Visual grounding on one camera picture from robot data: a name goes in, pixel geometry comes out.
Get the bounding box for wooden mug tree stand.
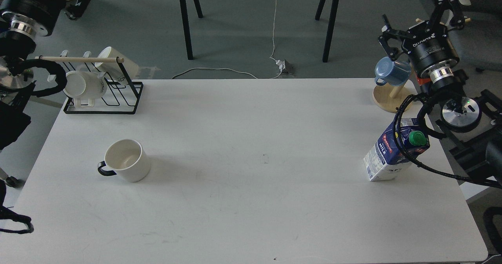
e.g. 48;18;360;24
373;20;466;113

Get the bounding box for black stand legs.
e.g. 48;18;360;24
176;0;204;60
315;0;340;63

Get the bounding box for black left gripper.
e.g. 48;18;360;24
1;0;90;26

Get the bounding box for blue hanging mug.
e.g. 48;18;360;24
374;57;412;86

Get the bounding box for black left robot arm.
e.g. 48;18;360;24
1;0;90;149

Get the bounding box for black wire mug rack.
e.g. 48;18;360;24
39;46;144;115

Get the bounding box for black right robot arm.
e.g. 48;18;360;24
375;0;501;189

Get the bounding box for white floor cable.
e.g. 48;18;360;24
172;0;293;80

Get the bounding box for black right stand legs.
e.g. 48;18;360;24
315;0;340;63

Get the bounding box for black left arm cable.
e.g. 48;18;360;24
0;180;35;234

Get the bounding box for white power plug adapter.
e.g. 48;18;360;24
275;60;295;76

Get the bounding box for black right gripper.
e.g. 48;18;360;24
378;0;466;78

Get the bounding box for white mug black handle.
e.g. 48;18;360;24
97;139;152;182

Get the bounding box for black left stand legs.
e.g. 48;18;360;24
176;0;204;60

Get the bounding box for cream mug on rack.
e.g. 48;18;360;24
95;46;139;80

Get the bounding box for white mug on rack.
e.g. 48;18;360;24
63;71;108;108

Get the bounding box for blue milk carton green cap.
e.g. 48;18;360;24
363;118;430;181

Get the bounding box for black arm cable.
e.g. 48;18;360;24
0;180;35;234
393;93;502;189

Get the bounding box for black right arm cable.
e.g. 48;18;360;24
393;93;502;189

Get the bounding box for grey office chair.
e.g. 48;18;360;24
449;0;502;72

